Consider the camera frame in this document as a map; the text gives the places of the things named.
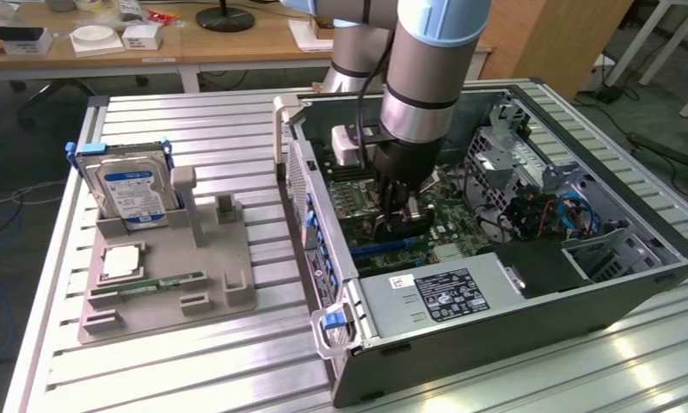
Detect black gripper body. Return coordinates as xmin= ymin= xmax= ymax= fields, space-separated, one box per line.
xmin=372 ymin=137 xmax=444 ymax=190

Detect CPU socket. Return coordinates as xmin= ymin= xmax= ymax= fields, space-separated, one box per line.
xmin=358 ymin=178 xmax=380 ymax=207

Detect perforated metal disk bay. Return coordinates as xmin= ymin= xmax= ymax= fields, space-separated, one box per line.
xmin=470 ymin=124 xmax=552 ymax=194

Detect green motherboard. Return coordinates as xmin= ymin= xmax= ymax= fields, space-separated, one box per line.
xmin=320 ymin=145 xmax=495 ymax=279

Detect blue expansion slot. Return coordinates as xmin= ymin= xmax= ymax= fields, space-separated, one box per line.
xmin=351 ymin=238 xmax=423 ymax=260

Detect white paper stack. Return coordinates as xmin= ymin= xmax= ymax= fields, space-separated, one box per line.
xmin=288 ymin=19 xmax=338 ymax=53

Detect grey power supply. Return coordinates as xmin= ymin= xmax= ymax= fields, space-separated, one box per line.
xmin=356 ymin=252 xmax=532 ymax=341

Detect wooden cabinet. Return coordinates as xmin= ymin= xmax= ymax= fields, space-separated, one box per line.
xmin=480 ymin=0 xmax=636 ymax=94

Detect black floor box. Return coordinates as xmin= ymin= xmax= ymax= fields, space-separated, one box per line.
xmin=595 ymin=85 xmax=627 ymax=104

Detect open black PC case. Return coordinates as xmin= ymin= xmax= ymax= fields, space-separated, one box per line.
xmin=272 ymin=83 xmax=688 ymax=410

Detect wooden desk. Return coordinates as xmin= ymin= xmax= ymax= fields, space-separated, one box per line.
xmin=0 ymin=0 xmax=495 ymax=83

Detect black round lamp base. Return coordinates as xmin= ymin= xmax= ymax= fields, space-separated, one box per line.
xmin=196 ymin=0 xmax=259 ymax=34

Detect black floor stand leg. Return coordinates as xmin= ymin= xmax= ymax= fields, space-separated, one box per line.
xmin=627 ymin=131 xmax=688 ymax=176

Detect grey parts rack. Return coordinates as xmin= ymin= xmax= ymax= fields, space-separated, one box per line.
xmin=77 ymin=165 xmax=259 ymax=345

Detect hard disk blue carrier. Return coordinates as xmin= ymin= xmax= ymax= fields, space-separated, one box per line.
xmin=63 ymin=138 xmax=176 ymax=231

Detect green RAM stick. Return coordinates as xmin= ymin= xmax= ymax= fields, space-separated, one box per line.
xmin=113 ymin=274 xmax=201 ymax=298

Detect white labelled box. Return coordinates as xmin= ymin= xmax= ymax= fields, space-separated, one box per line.
xmin=121 ymin=24 xmax=164 ymax=51

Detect silver CPU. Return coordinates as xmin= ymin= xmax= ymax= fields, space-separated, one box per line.
xmin=101 ymin=247 xmax=143 ymax=279

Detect white block round recess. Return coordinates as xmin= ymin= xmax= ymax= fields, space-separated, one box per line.
xmin=69 ymin=25 xmax=127 ymax=58

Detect black chair base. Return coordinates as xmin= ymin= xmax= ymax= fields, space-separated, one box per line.
xmin=11 ymin=77 xmax=103 ymax=128

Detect white box black top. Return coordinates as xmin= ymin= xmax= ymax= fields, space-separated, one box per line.
xmin=0 ymin=26 xmax=53 ymax=56

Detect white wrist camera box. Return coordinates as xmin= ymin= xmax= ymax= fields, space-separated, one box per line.
xmin=331 ymin=124 xmax=380 ymax=167

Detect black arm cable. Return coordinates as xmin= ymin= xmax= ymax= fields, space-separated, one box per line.
xmin=355 ymin=29 xmax=398 ymax=173

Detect black power connector wire bundle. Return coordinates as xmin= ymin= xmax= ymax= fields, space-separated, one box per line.
xmin=504 ymin=191 xmax=558 ymax=238

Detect blue data wire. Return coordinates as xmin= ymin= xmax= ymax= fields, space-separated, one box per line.
xmin=555 ymin=195 xmax=603 ymax=237

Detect angled metal disk bracket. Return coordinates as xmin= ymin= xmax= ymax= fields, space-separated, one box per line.
xmin=560 ymin=226 xmax=677 ymax=284

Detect white table frame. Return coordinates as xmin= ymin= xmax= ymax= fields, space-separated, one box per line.
xmin=604 ymin=0 xmax=688 ymax=117

